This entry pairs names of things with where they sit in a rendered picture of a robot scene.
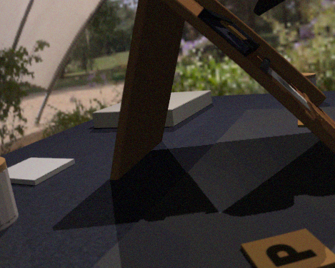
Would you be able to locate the orange tile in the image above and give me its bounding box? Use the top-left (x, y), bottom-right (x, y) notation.
top-left (220, 20), bottom-right (246, 40)

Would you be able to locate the brown wooden board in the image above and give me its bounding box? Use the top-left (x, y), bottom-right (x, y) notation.
top-left (110, 0), bottom-right (335, 180)

